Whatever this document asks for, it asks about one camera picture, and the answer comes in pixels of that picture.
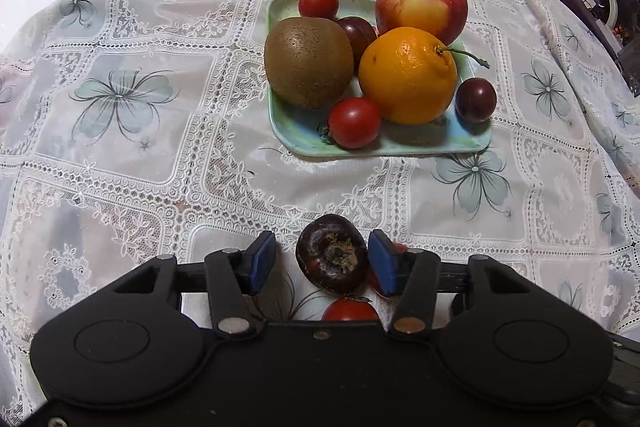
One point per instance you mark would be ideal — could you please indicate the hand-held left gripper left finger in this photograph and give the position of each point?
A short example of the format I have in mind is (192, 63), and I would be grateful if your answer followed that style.
(262, 259)

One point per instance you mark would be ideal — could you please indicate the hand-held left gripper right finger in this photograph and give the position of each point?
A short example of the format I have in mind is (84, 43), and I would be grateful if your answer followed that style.
(382, 262)

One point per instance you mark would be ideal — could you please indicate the dark tomato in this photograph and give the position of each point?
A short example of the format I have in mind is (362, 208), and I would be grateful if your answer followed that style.
(330, 254)

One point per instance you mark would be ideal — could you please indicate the pale green square plate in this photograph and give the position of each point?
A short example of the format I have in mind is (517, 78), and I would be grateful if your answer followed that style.
(440, 139)

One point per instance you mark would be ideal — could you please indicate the dark grape plate edge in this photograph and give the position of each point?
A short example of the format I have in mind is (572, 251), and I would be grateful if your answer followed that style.
(475, 99)

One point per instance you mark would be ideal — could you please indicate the orange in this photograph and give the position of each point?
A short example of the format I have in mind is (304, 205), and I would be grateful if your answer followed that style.
(407, 74)

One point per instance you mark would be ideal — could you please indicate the brown kiwi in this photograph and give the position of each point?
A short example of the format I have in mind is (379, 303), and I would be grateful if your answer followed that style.
(307, 62)

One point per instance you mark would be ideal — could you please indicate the dark purple plum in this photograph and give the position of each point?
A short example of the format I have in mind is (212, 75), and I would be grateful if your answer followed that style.
(357, 38)

